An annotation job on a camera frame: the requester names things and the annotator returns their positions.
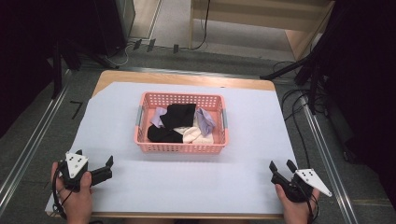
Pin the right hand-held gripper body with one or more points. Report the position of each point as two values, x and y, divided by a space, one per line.
301 186

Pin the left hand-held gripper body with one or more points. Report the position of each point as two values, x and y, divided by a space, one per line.
75 164

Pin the person's right hand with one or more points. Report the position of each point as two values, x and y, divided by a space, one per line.
294 211

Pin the person's left hand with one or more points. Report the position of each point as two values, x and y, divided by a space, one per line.
76 202

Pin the pink plastic basket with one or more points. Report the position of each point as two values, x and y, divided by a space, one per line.
146 124

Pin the black sock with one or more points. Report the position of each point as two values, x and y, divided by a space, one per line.
180 115
163 135

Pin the lavender sock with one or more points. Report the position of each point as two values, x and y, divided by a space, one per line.
205 122
157 117

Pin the cream sock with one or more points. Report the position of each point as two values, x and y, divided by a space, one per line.
205 140
190 134

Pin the black metal stand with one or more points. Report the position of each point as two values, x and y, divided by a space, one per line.
313 77
57 71

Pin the white table mat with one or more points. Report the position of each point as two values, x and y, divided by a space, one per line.
186 180

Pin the wooden table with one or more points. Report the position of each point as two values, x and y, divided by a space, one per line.
174 77

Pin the black cabinet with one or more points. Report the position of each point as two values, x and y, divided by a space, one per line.
112 21

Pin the light wooden shelf unit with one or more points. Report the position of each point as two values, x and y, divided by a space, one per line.
249 15

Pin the metal floor rail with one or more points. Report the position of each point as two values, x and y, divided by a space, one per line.
327 155
31 146

